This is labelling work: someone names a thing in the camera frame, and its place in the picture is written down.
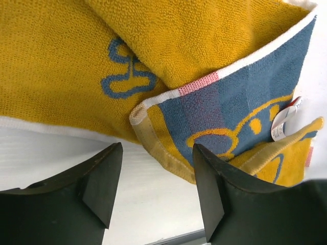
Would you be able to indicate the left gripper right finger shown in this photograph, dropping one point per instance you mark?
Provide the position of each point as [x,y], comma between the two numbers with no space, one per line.
[238,208]

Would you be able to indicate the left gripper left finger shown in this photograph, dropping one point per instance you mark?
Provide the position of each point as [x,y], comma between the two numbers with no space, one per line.
[72,207]

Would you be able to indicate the yellow patterned towel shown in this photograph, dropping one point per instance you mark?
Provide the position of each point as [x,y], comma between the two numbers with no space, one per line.
[163,74]

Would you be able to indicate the aluminium rail frame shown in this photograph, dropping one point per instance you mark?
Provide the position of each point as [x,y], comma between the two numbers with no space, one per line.
[196,237]

